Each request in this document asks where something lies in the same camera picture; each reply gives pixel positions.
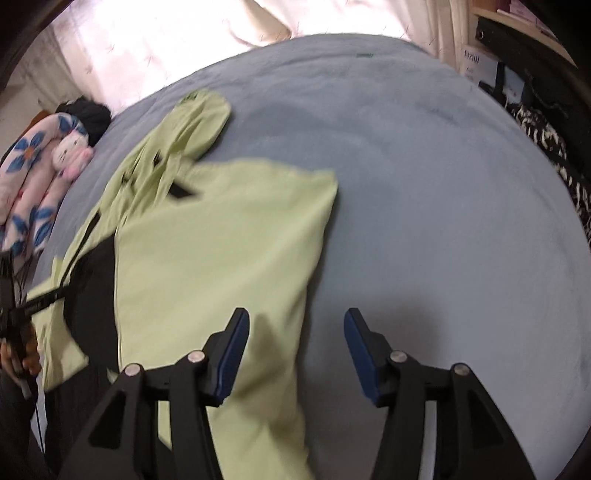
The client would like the black knitted cloth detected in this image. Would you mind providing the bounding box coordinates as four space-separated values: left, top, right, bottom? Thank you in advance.
55 97 112 147

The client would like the thin black cable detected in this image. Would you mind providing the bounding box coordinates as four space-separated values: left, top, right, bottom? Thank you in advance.
25 385 49 467

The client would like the white cardboard box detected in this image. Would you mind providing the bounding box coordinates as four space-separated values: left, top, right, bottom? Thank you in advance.
462 41 505 85

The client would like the grey-blue bed blanket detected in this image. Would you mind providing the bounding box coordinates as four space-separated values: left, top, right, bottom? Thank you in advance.
34 32 591 480

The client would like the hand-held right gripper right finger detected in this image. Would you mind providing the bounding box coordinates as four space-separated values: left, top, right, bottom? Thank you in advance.
344 308 536 480

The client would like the person's left hand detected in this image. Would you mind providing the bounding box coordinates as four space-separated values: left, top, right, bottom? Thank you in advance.
0 323 43 380

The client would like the person's left forearm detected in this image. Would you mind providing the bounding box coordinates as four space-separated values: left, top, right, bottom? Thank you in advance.
0 371 49 480

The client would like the pink quilt with blue flowers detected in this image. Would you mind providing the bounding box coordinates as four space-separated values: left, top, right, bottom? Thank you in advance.
0 113 93 261

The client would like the white cat plush toy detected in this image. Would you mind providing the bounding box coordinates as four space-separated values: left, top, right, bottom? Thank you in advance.
51 130 94 179

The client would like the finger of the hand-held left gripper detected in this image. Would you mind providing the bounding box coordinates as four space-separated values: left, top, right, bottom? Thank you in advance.
17 285 71 320

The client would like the black and white patterned cloth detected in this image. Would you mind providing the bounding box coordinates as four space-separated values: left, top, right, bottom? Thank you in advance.
507 104 591 243

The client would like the black furniture frame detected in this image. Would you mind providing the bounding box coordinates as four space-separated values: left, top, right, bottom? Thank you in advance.
475 13 591 155

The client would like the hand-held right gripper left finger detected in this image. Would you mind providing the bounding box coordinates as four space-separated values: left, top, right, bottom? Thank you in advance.
58 307 251 480

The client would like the white patterned curtain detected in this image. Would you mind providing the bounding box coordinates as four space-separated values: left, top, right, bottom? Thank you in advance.
48 0 469 118

